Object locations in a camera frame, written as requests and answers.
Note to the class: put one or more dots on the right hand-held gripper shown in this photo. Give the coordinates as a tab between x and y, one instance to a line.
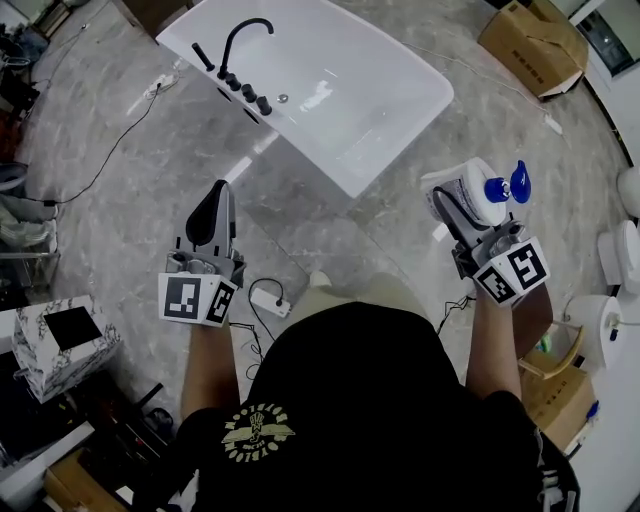
525	270

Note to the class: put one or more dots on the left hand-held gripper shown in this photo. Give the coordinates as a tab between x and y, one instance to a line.
182	300

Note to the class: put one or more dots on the white bottle with blue cap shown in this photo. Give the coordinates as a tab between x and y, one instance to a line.
500	212

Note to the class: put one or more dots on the white bathtub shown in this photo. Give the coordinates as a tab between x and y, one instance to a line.
350	100

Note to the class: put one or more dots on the person's right forearm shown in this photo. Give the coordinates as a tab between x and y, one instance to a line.
492	345

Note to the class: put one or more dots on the person's left forearm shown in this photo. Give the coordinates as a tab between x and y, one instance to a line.
210	370

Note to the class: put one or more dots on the dark grey cylindrical peg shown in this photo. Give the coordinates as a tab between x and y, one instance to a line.
233	81
264	106
249	93

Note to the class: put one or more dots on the black curved bathtub faucet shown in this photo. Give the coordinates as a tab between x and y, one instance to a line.
231	45

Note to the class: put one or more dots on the white power strip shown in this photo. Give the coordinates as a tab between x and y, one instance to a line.
270	302
160	85

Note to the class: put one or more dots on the person's khaki trousers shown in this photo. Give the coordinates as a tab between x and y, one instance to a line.
370	292

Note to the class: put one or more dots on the person's pale shoe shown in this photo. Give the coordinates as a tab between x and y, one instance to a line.
320	278

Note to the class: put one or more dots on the black hand shower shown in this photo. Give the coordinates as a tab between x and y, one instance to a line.
202	55

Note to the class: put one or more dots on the white marble cabinet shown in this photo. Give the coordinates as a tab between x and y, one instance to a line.
80	360

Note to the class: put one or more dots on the brown cardboard box black print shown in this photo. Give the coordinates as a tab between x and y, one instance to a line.
530	35

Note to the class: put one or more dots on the person's black t-shirt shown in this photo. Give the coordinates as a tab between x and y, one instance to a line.
360	410

